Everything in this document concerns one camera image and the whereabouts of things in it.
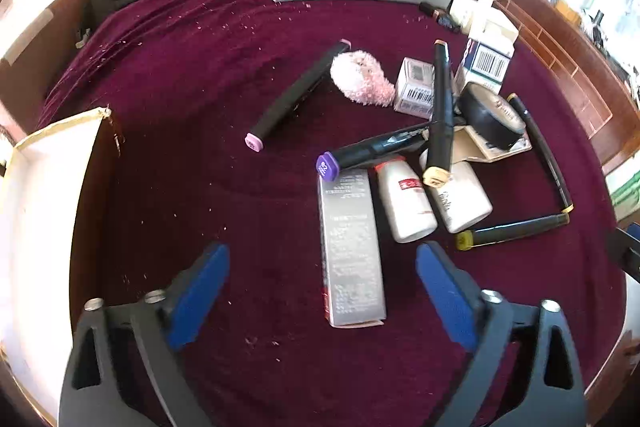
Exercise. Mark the white tray with gold rim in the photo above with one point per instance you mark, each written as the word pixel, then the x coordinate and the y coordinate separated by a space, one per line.
pixel 40 207

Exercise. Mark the white bottle with red label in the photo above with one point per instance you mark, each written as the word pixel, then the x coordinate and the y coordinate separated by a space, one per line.
pixel 405 207

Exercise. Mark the white open carton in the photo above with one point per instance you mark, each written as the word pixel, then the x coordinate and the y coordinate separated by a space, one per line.
pixel 470 9

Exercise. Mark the wooden bench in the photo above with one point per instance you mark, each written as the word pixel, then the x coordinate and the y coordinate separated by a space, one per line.
pixel 560 57

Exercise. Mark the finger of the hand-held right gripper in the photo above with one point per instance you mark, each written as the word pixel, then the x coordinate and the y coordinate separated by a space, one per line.
pixel 627 249

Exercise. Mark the maroon velvet blanket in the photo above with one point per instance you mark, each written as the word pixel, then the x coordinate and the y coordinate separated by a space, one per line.
pixel 200 107

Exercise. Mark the black tape roll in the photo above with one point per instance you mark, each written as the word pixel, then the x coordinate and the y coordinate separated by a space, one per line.
pixel 487 117

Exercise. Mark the black marker with yellow caps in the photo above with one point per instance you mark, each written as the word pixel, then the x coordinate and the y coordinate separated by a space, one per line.
pixel 542 147
pixel 515 227

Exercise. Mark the black marker with pink caps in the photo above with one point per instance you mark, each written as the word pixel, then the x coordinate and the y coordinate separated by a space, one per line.
pixel 295 97

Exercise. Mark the white orange slim box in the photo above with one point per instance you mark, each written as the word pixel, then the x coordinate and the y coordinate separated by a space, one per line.
pixel 482 153

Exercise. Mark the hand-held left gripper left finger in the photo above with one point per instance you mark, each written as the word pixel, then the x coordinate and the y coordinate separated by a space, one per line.
pixel 200 302

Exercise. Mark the plain white bottle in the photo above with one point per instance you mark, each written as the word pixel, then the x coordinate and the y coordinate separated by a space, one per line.
pixel 462 202

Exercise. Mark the blue and white box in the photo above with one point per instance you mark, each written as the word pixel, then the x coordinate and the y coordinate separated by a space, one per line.
pixel 487 62

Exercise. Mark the pink fluffy ball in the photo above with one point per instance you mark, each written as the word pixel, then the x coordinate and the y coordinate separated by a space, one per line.
pixel 357 77

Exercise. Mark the black marker with purple caps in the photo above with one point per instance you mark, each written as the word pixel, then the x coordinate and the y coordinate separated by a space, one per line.
pixel 370 149

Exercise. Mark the black marker with tan caps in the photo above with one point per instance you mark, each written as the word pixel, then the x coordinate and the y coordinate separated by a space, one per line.
pixel 442 107

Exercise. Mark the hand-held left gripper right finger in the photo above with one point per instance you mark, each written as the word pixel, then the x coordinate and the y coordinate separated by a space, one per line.
pixel 447 302

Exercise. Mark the small dark cosmetic tube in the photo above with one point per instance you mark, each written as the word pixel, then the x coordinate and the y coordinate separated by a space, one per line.
pixel 431 9
pixel 449 24

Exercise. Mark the tall silver box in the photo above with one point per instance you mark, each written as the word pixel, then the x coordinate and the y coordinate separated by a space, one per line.
pixel 350 247

